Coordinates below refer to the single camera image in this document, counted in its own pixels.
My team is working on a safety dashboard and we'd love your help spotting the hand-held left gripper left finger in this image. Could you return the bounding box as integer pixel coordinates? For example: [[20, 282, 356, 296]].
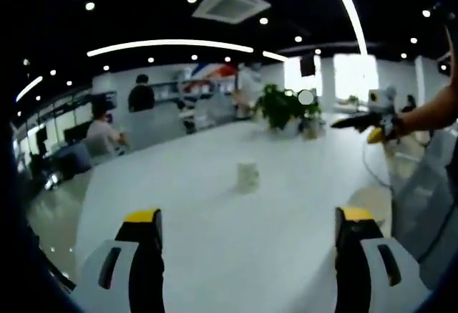
[[74, 208, 166, 313]]

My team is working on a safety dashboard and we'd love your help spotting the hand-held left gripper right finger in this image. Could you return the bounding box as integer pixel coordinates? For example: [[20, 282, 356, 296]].
[[334, 206, 432, 313]]

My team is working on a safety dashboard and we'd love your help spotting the white paper cup green print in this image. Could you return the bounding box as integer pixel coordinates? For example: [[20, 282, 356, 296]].
[[237, 162, 261, 191]]

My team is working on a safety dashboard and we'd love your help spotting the small pale container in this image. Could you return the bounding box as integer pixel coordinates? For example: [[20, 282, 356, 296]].
[[302, 126, 326, 140]]

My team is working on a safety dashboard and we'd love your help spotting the black tripod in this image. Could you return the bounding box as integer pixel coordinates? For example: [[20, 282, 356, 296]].
[[42, 251, 77, 292]]

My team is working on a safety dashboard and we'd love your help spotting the grey mesh office chair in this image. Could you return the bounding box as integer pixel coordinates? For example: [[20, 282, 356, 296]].
[[391, 126, 458, 289]]

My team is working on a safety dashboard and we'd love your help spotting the black hanging screen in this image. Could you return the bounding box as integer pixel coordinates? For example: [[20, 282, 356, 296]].
[[299, 54, 316, 77]]

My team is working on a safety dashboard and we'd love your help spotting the potted green plant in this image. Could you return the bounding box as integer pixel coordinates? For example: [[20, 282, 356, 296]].
[[254, 83, 323, 135]]

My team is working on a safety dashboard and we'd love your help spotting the straight ceiling light strip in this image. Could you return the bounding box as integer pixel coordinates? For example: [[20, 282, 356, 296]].
[[323, 0, 369, 56]]

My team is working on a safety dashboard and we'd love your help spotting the white table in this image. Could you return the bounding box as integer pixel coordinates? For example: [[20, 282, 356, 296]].
[[74, 119, 394, 313]]

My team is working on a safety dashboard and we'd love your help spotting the ceiling air conditioner vent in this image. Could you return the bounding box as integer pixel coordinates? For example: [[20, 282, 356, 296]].
[[191, 0, 272, 25]]

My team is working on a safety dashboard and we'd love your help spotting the long curved ceiling light strip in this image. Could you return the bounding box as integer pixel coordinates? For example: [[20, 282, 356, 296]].
[[87, 39, 289, 62]]

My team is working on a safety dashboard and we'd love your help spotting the short ceiling light strip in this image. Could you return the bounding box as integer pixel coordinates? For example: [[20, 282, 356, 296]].
[[16, 75, 44, 102]]

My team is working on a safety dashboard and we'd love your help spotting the white cable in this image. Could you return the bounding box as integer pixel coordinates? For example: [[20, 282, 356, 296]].
[[361, 140, 394, 189]]

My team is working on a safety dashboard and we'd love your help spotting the black cable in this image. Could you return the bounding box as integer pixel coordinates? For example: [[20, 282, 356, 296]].
[[416, 198, 457, 262]]

